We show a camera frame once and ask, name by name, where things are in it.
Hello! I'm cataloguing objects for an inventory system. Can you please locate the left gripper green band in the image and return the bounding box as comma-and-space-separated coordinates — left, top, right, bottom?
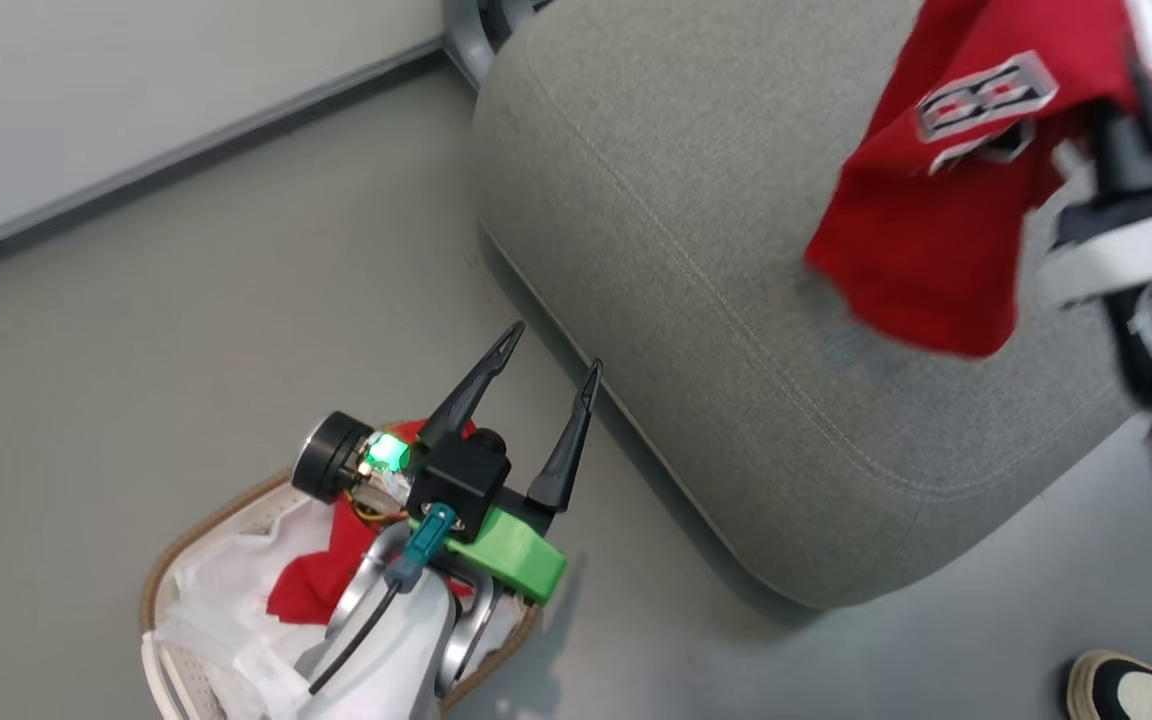
291, 320, 605, 607

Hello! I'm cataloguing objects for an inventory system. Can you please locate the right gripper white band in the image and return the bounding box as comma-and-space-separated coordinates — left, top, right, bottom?
1034, 42, 1152, 311

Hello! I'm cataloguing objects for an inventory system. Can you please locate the red shirt with white print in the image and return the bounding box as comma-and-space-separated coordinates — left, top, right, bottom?
804, 0, 1152, 360

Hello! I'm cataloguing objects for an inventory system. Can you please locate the grey fabric sofa seat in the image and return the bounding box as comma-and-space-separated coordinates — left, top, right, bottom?
470, 0, 1152, 612

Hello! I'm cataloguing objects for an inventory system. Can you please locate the woven laundry basket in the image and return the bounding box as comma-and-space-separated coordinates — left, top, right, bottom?
139, 468, 544, 720

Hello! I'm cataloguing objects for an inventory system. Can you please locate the red garment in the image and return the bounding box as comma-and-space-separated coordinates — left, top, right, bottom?
265, 419, 479, 627

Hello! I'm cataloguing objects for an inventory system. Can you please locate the white garment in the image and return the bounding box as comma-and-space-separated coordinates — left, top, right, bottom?
141, 497, 527, 720

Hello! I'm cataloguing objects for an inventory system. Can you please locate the black and cream shoe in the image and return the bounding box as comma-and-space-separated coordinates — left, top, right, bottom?
1066, 650, 1152, 720

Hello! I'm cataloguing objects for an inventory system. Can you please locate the black cable with teal connector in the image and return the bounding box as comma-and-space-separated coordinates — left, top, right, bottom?
308, 502, 459, 697

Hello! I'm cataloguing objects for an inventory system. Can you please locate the grey metal furniture frame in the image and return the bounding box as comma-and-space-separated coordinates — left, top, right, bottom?
441, 0, 549, 90

